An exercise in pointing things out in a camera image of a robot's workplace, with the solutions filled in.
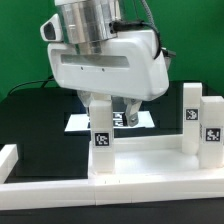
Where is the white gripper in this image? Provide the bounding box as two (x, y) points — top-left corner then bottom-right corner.
(40, 15), (169, 127)

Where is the white left fence piece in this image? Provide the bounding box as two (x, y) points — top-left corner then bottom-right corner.
(0, 144), (18, 184)

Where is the white front fence rail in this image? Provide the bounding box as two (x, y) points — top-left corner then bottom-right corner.
(0, 177), (224, 211)

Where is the white desk top tray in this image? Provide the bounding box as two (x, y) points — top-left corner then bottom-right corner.
(85, 133), (224, 181)

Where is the fiducial marker sheet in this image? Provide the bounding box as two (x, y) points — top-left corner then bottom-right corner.
(63, 111), (156, 133)

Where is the black cable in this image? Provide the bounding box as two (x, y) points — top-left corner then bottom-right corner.
(7, 75), (56, 97)

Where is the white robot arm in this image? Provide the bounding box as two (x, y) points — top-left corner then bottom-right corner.
(40, 0), (176, 126)

